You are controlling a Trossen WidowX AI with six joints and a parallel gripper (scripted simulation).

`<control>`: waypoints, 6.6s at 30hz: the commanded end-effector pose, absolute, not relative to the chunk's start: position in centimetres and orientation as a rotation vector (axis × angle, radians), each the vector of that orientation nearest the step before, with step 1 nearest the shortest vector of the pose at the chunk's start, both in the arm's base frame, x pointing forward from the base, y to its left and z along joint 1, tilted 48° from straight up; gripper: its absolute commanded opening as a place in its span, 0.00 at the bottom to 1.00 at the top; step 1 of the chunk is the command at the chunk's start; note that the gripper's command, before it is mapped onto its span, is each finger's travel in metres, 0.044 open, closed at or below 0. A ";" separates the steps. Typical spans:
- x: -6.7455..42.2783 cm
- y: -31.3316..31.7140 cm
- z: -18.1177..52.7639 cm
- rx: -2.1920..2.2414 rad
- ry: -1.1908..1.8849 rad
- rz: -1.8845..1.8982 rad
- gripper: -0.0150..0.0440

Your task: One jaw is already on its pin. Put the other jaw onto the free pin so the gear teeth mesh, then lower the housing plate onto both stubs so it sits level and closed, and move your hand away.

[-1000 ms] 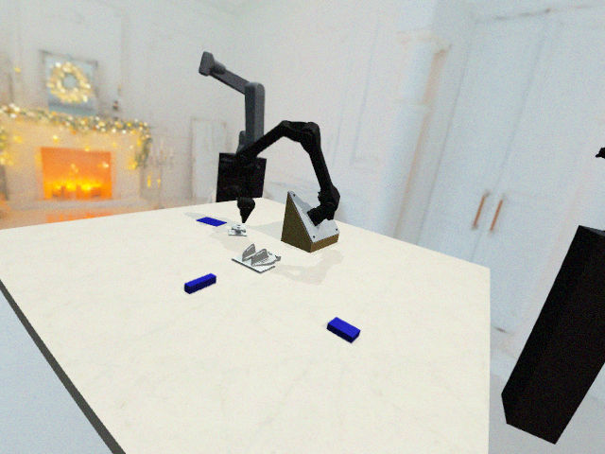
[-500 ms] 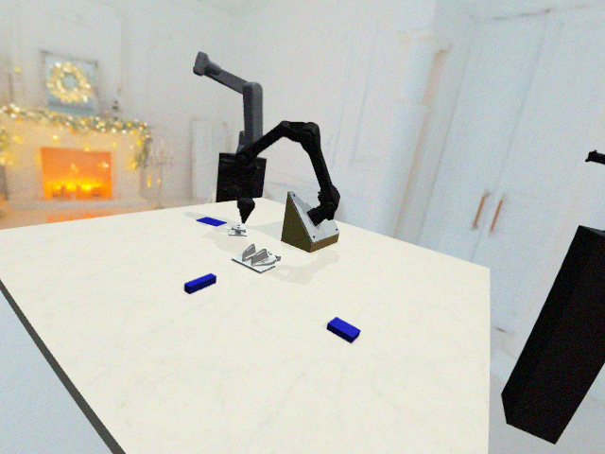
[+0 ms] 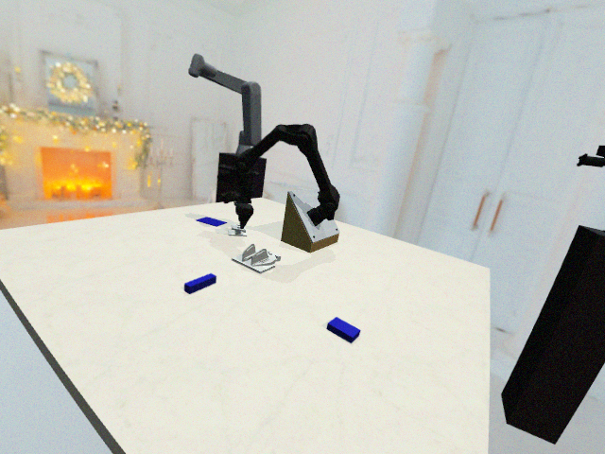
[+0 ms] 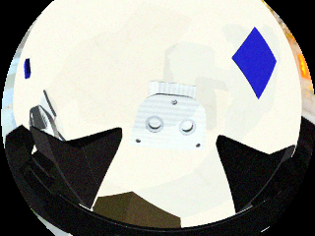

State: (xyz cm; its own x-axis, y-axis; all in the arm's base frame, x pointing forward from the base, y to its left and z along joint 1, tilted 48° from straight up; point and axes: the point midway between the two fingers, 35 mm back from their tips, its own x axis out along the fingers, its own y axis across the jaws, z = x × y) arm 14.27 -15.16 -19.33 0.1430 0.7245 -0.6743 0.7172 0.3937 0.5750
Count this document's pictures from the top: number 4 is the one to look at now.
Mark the dark blue rectangular bar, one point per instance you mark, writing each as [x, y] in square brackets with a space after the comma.
[27, 70]

